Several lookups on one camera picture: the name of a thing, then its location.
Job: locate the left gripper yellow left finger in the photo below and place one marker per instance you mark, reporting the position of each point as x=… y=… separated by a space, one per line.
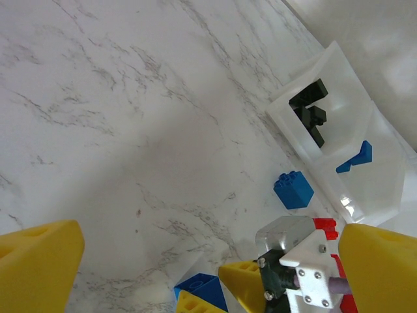
x=36 y=267

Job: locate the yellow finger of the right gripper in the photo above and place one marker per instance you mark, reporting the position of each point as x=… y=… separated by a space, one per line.
x=195 y=304
x=247 y=280

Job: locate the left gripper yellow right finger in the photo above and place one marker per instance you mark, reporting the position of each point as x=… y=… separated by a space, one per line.
x=384 y=274

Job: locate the blue lego brick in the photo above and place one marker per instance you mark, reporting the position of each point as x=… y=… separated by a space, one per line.
x=355 y=159
x=293 y=192
x=198 y=283

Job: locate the black lego brick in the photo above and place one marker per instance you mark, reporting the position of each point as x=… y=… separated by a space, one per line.
x=307 y=93
x=317 y=135
x=312 y=115

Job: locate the translucent bin with blue legos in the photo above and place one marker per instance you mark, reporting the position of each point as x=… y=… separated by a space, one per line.
x=374 y=195

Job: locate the translucent bin with black legos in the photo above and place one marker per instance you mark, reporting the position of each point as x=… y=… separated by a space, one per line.
x=345 y=98

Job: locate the red rectangular lego brick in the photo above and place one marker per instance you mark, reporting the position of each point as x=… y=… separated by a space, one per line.
x=338 y=265

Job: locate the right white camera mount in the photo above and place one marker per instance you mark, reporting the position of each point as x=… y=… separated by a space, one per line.
x=312 y=261

